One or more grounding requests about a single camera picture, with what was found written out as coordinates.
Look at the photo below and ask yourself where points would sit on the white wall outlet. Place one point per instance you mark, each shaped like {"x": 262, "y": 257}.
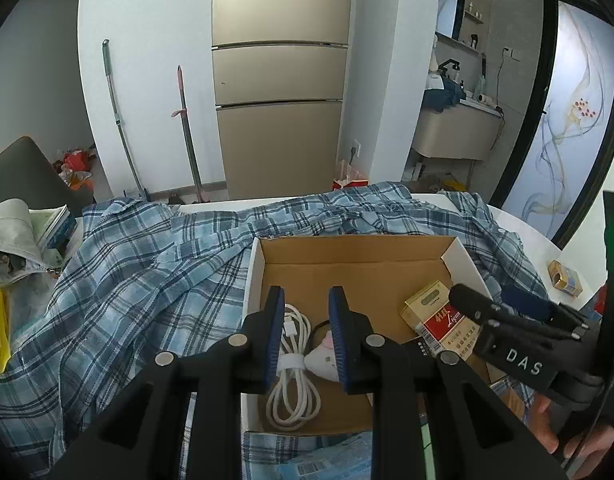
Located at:
{"x": 355, "y": 149}

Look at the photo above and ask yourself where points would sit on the black framed glass door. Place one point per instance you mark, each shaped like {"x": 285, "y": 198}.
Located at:
{"x": 577, "y": 110}

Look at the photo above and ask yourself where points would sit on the grey mop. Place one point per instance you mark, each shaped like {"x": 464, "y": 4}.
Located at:
{"x": 118, "y": 120}

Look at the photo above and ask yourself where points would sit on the grey chair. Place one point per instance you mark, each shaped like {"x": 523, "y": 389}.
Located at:
{"x": 27, "y": 175}

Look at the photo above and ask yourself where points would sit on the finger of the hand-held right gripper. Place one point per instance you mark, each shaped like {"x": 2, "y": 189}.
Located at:
{"x": 474, "y": 302}
{"x": 529, "y": 300}

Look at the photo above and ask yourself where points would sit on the bathroom mirror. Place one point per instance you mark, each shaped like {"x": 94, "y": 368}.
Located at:
{"x": 449, "y": 5}

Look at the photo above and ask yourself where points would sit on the gold refrigerator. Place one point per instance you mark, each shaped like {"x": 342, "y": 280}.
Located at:
{"x": 279, "y": 135}

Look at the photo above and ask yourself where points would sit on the cardboard box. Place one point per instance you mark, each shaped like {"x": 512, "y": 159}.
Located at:
{"x": 352, "y": 270}

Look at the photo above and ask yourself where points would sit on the stack of books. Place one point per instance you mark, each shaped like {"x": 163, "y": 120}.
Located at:
{"x": 57, "y": 225}

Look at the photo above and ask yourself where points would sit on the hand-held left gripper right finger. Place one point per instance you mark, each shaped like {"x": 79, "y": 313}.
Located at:
{"x": 339, "y": 340}

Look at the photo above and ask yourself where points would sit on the person's right hand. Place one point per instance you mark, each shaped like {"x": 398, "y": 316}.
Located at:
{"x": 544, "y": 425}

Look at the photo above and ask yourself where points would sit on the beige vanity cabinet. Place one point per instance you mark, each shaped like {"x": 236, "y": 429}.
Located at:
{"x": 452, "y": 130}

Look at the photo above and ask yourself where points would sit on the red white paper bag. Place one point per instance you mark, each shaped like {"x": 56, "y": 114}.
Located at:
{"x": 349, "y": 180}

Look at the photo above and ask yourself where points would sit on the small gold box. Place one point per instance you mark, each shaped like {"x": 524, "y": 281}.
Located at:
{"x": 564, "y": 280}

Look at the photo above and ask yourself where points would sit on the blue tissue packet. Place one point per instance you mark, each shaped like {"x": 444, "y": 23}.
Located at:
{"x": 327, "y": 462}

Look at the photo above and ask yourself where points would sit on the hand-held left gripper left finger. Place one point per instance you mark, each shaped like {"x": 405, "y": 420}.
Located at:
{"x": 273, "y": 330}

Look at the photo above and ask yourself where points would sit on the red cigarette pack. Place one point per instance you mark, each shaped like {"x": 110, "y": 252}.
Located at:
{"x": 432, "y": 317}

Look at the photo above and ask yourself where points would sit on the blue plaid shirt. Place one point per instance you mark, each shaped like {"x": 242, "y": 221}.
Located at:
{"x": 137, "y": 285}

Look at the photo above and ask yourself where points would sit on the white paper roll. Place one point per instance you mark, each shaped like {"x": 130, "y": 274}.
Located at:
{"x": 484, "y": 100}

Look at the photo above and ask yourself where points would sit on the dark blue cloth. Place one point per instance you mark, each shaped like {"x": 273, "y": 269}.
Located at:
{"x": 444, "y": 95}

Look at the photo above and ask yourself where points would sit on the black faucet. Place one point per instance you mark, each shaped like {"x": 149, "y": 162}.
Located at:
{"x": 449, "y": 65}

